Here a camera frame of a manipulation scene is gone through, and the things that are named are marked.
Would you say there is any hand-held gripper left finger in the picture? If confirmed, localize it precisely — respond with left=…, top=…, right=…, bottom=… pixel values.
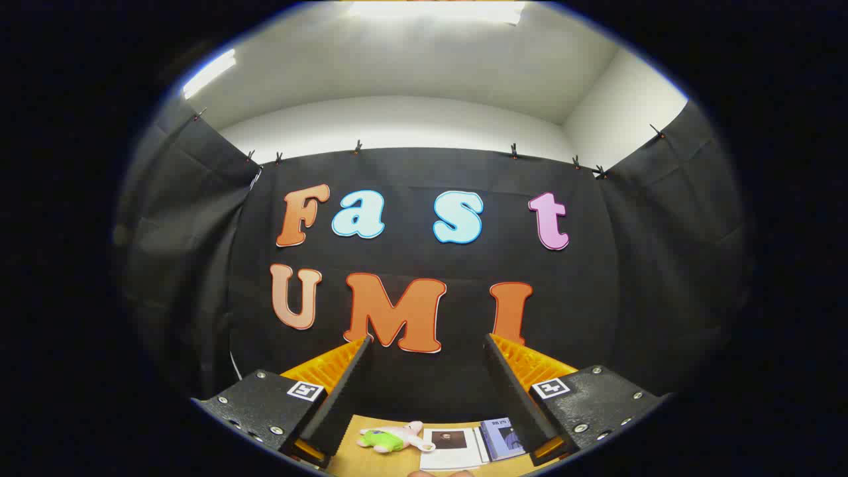
left=191, top=335, right=373, bottom=470

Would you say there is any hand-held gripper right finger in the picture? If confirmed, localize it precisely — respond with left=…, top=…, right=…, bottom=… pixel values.
left=484, top=333, right=670, bottom=466

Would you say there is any blue book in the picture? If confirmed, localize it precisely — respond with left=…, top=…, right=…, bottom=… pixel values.
left=478, top=417, right=527, bottom=462

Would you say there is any green and pink plush toy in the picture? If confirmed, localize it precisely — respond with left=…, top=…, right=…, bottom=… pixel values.
left=358, top=421, right=437, bottom=454

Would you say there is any white book with dark photo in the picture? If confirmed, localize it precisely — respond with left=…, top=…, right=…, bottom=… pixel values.
left=419, top=427, right=490, bottom=472

